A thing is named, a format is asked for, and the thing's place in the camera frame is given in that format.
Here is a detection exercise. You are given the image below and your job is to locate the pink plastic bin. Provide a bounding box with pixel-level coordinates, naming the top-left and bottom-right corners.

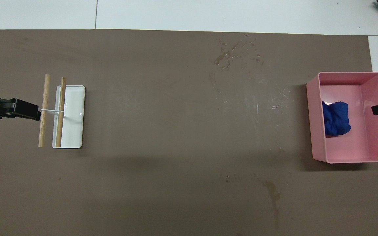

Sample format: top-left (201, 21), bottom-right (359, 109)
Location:
top-left (306, 71), bottom-right (378, 164)

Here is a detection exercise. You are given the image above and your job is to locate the blue towel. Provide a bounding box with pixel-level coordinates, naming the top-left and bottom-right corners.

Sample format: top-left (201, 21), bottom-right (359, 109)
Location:
top-left (322, 101), bottom-right (352, 137)

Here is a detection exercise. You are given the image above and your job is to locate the brown table mat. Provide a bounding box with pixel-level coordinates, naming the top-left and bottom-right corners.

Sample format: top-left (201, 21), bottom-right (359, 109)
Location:
top-left (0, 29), bottom-right (378, 236)

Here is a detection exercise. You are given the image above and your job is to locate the white rack with wooden rods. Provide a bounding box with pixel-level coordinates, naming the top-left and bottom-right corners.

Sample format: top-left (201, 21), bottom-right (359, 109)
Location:
top-left (38, 74), bottom-right (86, 149)

